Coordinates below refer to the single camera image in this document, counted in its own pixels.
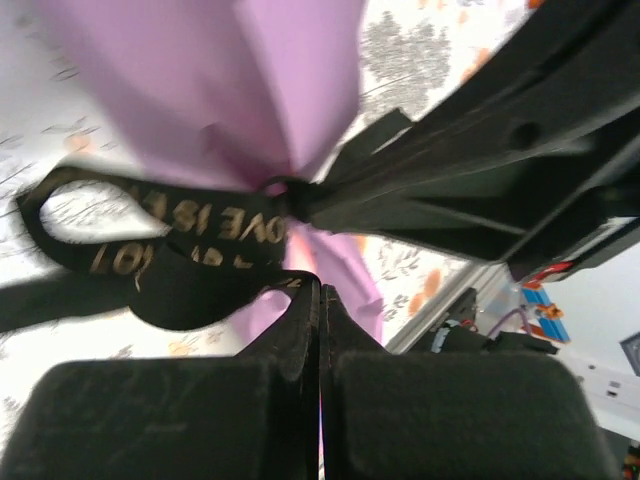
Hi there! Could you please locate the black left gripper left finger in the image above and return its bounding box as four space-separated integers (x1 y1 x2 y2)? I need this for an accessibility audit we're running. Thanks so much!
0 272 321 480

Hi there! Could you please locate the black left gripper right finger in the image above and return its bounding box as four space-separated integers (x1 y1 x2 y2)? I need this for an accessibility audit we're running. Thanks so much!
321 283 624 480

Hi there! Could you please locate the black ribbon with gold lettering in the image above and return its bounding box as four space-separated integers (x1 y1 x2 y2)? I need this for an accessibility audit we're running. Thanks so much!
0 159 321 334

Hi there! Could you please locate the pink and purple wrapping paper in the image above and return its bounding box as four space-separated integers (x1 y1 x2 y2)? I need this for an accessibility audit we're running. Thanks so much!
29 0 386 346

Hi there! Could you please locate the floral patterned tablecloth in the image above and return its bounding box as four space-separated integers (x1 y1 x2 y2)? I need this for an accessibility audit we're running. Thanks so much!
0 0 541 441

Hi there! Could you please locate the white power strip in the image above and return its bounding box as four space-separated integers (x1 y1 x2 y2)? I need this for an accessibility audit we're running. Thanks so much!
564 357 640 419

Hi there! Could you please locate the aluminium extrusion frame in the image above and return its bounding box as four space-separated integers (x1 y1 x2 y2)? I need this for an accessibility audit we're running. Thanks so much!
384 264 511 356

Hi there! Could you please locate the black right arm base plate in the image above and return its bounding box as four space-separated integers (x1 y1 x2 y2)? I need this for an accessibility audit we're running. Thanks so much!
439 287 481 331

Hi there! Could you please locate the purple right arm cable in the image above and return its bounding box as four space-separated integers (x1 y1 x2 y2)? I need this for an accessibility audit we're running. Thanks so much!
487 304 531 341

